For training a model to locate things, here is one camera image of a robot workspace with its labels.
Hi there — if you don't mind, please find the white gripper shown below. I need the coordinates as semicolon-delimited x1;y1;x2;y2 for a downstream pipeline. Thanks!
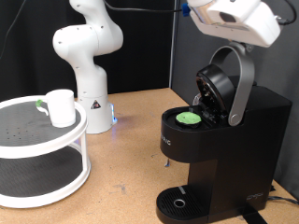
188;5;273;53

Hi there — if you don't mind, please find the silver coffee machine handle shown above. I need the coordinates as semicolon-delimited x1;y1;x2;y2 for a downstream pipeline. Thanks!
208;41;256;127

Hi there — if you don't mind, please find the green lidded coffee pod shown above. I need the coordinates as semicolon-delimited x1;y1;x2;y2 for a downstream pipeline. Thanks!
175;110;202;126

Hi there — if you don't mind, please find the white mug green taped handle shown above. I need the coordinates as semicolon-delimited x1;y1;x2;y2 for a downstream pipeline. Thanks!
35;89;78;129

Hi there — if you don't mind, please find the black Keurig coffee machine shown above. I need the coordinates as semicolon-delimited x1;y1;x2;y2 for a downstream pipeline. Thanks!
155;41;293;224

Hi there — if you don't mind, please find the black curtain backdrop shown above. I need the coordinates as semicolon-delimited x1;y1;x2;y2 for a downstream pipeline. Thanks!
0;0;176;103

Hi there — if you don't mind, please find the black tape strip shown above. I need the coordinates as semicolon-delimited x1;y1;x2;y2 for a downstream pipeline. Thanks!
241;211;269;224

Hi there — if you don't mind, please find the white two-tier turntable shelf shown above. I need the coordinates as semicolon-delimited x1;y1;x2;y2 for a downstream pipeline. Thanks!
0;94;92;209

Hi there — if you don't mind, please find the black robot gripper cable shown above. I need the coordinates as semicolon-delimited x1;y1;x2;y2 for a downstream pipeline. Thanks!
103;0;297;26

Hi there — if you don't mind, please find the black power cable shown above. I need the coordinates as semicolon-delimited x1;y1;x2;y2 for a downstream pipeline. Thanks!
266;195;299;207

